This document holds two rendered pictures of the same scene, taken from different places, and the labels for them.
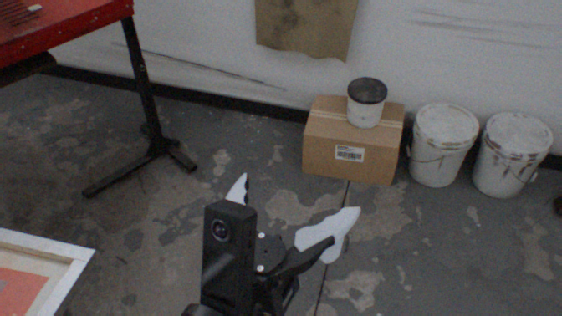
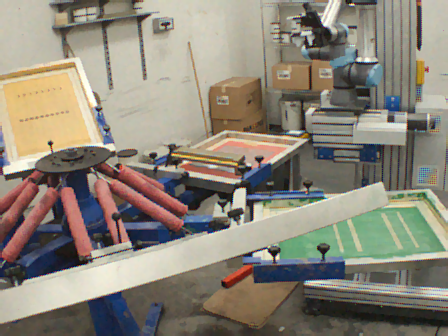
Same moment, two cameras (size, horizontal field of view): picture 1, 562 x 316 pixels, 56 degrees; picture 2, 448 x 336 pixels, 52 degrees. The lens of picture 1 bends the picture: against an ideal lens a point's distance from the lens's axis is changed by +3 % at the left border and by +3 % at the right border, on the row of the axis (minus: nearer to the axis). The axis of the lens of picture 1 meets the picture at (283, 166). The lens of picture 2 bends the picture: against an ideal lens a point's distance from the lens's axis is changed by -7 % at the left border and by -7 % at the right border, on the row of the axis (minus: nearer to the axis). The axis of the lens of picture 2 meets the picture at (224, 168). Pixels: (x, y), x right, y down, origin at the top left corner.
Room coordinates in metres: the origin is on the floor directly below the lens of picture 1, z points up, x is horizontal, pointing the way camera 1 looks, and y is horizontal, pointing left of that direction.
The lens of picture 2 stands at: (-0.23, 3.41, 1.85)
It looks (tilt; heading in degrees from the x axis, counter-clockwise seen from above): 20 degrees down; 289
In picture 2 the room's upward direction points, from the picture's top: 4 degrees counter-clockwise
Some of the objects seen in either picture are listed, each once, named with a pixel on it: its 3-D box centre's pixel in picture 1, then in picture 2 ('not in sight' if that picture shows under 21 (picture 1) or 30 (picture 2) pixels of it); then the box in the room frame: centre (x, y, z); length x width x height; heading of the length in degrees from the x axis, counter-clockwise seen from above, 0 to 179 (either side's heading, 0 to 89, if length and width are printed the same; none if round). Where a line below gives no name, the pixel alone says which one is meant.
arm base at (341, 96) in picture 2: not in sight; (343, 93); (-0.02, 0.85, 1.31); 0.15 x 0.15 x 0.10
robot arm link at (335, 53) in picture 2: not in sight; (334, 53); (0.00, 1.14, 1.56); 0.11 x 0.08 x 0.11; 153
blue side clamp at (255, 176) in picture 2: not in sight; (251, 178); (0.39, 1.26, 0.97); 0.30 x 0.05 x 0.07; 74
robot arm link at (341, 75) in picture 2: not in sight; (344, 72); (-0.02, 0.86, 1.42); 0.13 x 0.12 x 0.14; 153
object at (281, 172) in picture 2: not in sight; (265, 189); (0.41, 0.95, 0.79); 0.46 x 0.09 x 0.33; 74
